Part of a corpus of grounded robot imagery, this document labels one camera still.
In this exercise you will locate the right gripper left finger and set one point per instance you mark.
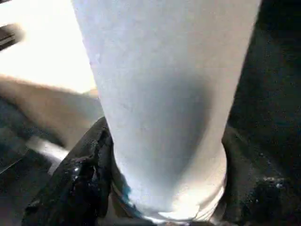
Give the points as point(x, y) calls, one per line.
point(75, 186)

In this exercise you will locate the white plastic table top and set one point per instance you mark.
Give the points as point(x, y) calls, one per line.
point(47, 58)

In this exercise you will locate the black table mat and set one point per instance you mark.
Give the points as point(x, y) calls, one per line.
point(270, 94)

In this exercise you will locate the white plastic table leg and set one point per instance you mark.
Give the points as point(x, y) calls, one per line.
point(152, 94)

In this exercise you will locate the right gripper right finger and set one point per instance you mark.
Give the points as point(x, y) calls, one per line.
point(251, 195)

